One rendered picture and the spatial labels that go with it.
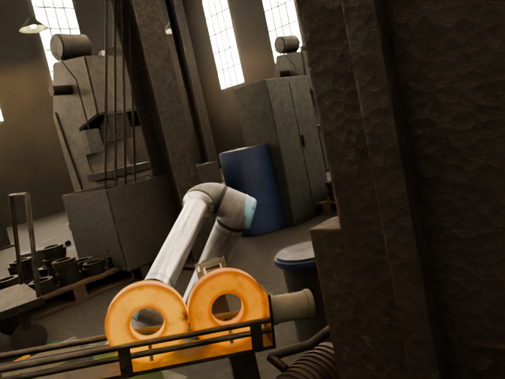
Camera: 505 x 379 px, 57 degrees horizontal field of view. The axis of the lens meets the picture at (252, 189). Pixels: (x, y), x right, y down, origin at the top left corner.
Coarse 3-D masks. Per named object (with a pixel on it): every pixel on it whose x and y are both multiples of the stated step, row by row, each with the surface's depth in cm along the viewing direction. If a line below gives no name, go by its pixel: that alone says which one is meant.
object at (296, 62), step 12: (288, 36) 904; (276, 48) 913; (288, 48) 901; (300, 48) 975; (276, 60) 914; (288, 60) 888; (300, 60) 863; (276, 72) 922; (288, 72) 889; (300, 72) 871; (312, 96) 883; (324, 144) 879; (324, 156) 878
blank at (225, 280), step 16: (208, 272) 92; (224, 272) 90; (240, 272) 91; (192, 288) 92; (208, 288) 90; (224, 288) 90; (240, 288) 91; (256, 288) 92; (192, 304) 89; (208, 304) 90; (256, 304) 92; (192, 320) 90; (208, 320) 90; (240, 320) 92; (208, 336) 90
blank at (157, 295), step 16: (128, 288) 87; (144, 288) 87; (160, 288) 88; (112, 304) 86; (128, 304) 87; (144, 304) 87; (160, 304) 88; (176, 304) 89; (112, 320) 86; (128, 320) 87; (176, 320) 89; (112, 336) 87; (128, 336) 87; (144, 336) 90; (160, 336) 89
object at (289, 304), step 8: (272, 296) 94; (280, 296) 94; (288, 296) 94; (296, 296) 94; (304, 296) 94; (312, 296) 94; (272, 304) 92; (280, 304) 92; (288, 304) 92; (296, 304) 93; (304, 304) 93; (312, 304) 93; (280, 312) 92; (288, 312) 92; (296, 312) 93; (304, 312) 93; (312, 312) 93; (280, 320) 93; (288, 320) 93
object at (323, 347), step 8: (320, 344) 105; (328, 344) 104; (312, 352) 103; (320, 352) 102; (328, 352) 102; (296, 360) 102; (304, 360) 101; (312, 360) 99; (320, 360) 100; (328, 360) 100; (288, 368) 99; (296, 368) 98; (304, 368) 97; (312, 368) 97; (320, 368) 98; (328, 368) 98; (336, 368) 99; (280, 376) 96; (288, 376) 96; (296, 376) 94; (304, 376) 95; (312, 376) 95; (320, 376) 96; (328, 376) 97; (336, 376) 98
